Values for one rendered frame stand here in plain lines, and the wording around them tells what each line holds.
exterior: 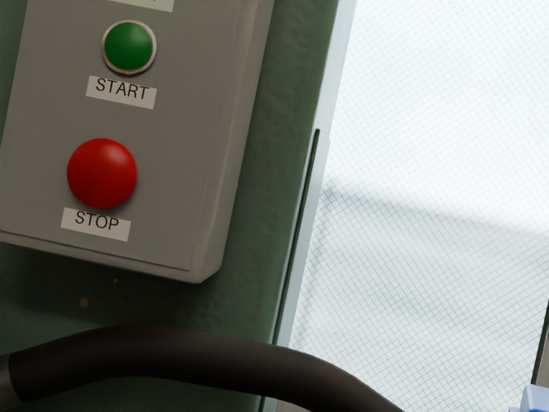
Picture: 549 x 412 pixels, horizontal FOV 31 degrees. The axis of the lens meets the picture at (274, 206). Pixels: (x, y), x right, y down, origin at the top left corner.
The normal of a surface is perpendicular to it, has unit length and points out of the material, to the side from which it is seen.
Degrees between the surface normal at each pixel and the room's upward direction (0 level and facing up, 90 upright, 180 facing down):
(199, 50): 90
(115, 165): 84
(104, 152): 81
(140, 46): 90
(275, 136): 90
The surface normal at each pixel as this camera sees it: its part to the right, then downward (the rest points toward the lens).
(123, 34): -0.11, -0.02
